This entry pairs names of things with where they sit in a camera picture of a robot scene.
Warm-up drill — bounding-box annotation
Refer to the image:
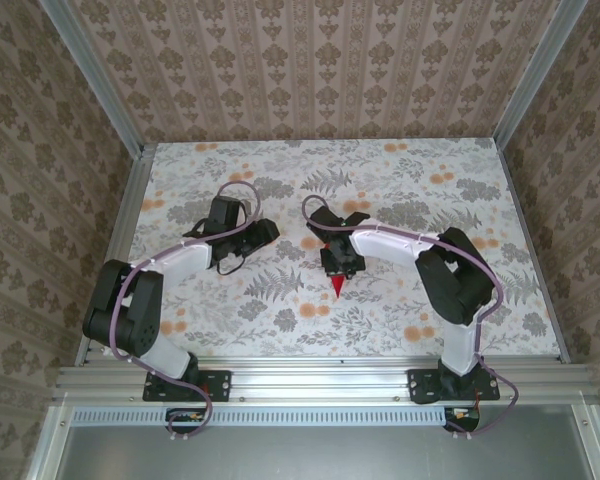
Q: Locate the grey sheet metal panel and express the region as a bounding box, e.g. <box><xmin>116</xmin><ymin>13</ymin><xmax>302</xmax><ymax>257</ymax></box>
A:
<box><xmin>27</xmin><ymin>403</ymin><xmax>600</xmax><ymax>480</ymax></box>

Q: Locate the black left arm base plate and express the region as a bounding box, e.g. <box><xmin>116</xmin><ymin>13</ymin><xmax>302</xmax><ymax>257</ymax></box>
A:
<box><xmin>143</xmin><ymin>368</ymin><xmax>232</xmax><ymax>403</ymax></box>

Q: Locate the aluminium side rail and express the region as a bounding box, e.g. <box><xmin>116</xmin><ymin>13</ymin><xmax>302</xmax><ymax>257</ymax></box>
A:
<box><xmin>494</xmin><ymin>139</ymin><xmax>574</xmax><ymax>365</ymax></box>
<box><xmin>74</xmin><ymin>144</ymin><xmax>156</xmax><ymax>366</ymax></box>

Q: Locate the aluminium cross rail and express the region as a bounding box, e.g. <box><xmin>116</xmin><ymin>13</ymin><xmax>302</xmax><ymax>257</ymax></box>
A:
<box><xmin>54</xmin><ymin>363</ymin><xmax>599</xmax><ymax>402</ymax></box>

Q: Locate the aluminium frame post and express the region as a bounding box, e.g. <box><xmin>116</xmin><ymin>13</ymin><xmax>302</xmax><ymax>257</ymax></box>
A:
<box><xmin>491</xmin><ymin>0</ymin><xmax>589</xmax><ymax>146</ymax></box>
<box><xmin>38</xmin><ymin>0</ymin><xmax>147</xmax><ymax>156</ymax></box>

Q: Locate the black connector board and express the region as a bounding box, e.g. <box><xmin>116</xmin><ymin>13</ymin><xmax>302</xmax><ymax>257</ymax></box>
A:
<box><xmin>443</xmin><ymin>403</ymin><xmax>482</xmax><ymax>434</ymax></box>
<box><xmin>165</xmin><ymin>407</ymin><xmax>208</xmax><ymax>436</ymax></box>

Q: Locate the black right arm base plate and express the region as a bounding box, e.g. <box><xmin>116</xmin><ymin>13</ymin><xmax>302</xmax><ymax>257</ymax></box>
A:
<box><xmin>408</xmin><ymin>368</ymin><xmax>502</xmax><ymax>404</ymax></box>

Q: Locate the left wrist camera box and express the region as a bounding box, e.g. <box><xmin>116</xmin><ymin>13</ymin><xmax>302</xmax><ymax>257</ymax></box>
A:
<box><xmin>207</xmin><ymin>196</ymin><xmax>247</xmax><ymax>232</ymax></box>

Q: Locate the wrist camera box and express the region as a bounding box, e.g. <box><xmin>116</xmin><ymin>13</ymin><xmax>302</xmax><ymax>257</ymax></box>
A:
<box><xmin>307</xmin><ymin>206</ymin><xmax>372</xmax><ymax>236</ymax></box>
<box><xmin>207</xmin><ymin>196</ymin><xmax>247</xmax><ymax>232</ymax></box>

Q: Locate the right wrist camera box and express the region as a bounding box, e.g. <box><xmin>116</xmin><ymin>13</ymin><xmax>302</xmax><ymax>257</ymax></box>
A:
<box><xmin>307</xmin><ymin>206</ymin><xmax>372</xmax><ymax>236</ymax></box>

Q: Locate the red square paper sheet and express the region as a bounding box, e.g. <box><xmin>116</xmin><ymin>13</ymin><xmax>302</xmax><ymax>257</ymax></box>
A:
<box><xmin>321</xmin><ymin>244</ymin><xmax>348</xmax><ymax>300</ymax></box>

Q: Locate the grey slotted cable duct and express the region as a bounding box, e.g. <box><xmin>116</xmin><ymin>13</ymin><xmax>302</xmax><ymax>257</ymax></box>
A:
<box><xmin>72</xmin><ymin>406</ymin><xmax>447</xmax><ymax>427</ymax></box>

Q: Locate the floral patterned table cover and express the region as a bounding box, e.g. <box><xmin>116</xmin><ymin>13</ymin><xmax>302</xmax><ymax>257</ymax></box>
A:
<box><xmin>102</xmin><ymin>139</ymin><xmax>564</xmax><ymax>359</ymax></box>

